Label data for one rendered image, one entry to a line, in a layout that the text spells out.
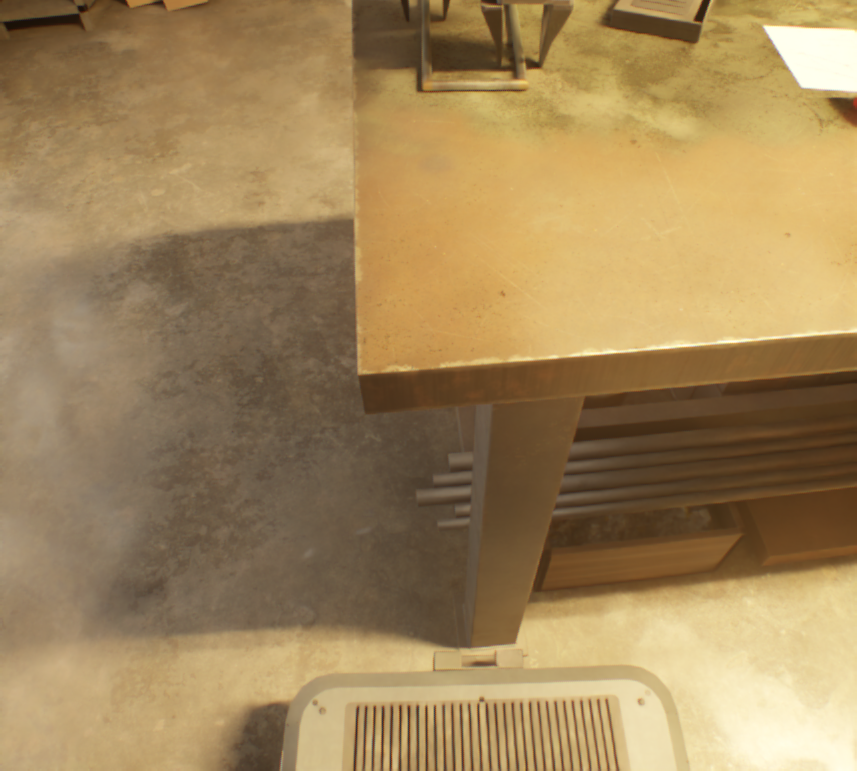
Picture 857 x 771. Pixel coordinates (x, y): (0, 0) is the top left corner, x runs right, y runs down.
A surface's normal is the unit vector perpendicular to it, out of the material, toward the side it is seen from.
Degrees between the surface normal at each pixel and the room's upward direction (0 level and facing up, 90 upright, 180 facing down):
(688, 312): 0
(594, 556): 90
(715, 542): 90
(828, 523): 2
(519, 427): 90
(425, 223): 0
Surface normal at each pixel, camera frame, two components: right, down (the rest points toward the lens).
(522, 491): 0.09, 0.75
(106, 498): -0.03, -0.65
